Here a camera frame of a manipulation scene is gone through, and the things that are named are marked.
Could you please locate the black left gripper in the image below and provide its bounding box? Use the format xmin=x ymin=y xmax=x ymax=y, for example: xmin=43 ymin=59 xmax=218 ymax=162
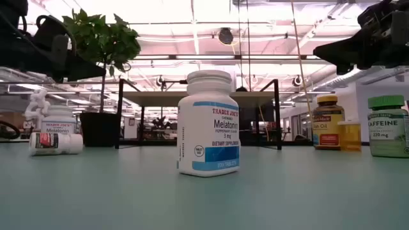
xmin=31 ymin=14 xmax=107 ymax=83

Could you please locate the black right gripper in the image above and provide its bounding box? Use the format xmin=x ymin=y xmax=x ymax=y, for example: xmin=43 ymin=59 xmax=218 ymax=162
xmin=313 ymin=0 xmax=409 ymax=76

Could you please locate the white melatonin bottle blue label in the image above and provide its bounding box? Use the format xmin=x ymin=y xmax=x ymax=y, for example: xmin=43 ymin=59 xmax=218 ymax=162
xmin=176 ymin=70 xmax=240 ymax=178
xmin=40 ymin=105 xmax=77 ymax=135

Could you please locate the fish oil bottle yellow lid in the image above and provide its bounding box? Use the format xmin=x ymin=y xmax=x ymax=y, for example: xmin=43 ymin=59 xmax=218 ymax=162
xmin=312 ymin=95 xmax=345 ymax=150

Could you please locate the small white bottle red label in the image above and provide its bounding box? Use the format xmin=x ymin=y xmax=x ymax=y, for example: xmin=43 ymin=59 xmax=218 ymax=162
xmin=28 ymin=132 xmax=84 ymax=157

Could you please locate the amber pill vial white cap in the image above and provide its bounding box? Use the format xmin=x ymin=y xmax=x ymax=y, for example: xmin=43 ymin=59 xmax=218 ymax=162
xmin=337 ymin=120 xmax=362 ymax=151

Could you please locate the caffeine bottle green lid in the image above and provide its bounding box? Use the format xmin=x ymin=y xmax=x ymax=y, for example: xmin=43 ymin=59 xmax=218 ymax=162
xmin=367 ymin=95 xmax=409 ymax=158

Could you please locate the wooden shelf with black legs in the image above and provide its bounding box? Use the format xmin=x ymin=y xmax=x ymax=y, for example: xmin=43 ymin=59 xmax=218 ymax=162
xmin=114 ymin=78 xmax=282 ymax=150

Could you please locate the green leafy artificial plant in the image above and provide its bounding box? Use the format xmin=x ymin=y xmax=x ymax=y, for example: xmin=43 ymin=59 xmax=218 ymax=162
xmin=62 ymin=8 xmax=141 ymax=112

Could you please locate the white robot figure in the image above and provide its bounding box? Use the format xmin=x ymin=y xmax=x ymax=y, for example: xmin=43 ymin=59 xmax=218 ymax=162
xmin=24 ymin=89 xmax=51 ymax=130

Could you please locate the black plant pot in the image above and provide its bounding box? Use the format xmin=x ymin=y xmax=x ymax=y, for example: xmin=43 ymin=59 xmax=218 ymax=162
xmin=79 ymin=111 xmax=121 ymax=148

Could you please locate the black round ceiling fixture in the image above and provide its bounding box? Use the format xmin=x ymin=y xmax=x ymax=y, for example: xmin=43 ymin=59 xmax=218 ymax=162
xmin=217 ymin=27 xmax=235 ymax=45

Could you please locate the yellow hanging cable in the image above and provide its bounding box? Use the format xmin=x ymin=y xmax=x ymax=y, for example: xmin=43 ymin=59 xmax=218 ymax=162
xmin=289 ymin=0 xmax=316 ymax=141

